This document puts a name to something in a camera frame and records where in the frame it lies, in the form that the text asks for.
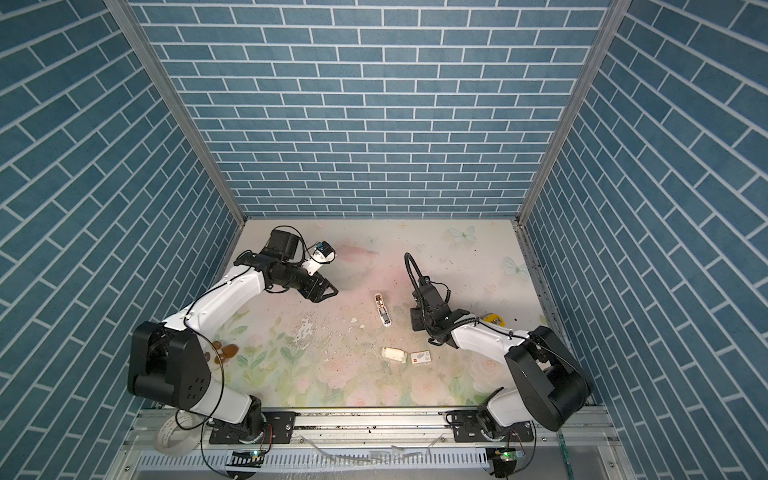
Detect brown white mushroom toy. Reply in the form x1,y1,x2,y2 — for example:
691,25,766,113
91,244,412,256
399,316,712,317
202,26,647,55
204,341,239,365

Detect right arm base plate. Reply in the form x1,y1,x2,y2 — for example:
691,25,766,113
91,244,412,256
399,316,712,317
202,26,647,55
443,409,534,443

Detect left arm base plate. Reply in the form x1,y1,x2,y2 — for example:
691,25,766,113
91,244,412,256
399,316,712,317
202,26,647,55
209,410,297,446

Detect white staple box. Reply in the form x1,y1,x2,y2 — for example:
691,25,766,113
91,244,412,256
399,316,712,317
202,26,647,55
409,350,432,365

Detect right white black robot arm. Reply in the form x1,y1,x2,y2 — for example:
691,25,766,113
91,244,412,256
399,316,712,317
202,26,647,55
404,253,592,440

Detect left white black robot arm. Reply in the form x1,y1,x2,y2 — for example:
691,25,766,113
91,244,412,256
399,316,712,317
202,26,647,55
127,225,338,442

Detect aluminium front rail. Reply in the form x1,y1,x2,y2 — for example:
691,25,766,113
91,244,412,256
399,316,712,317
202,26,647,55
126,406,621,453

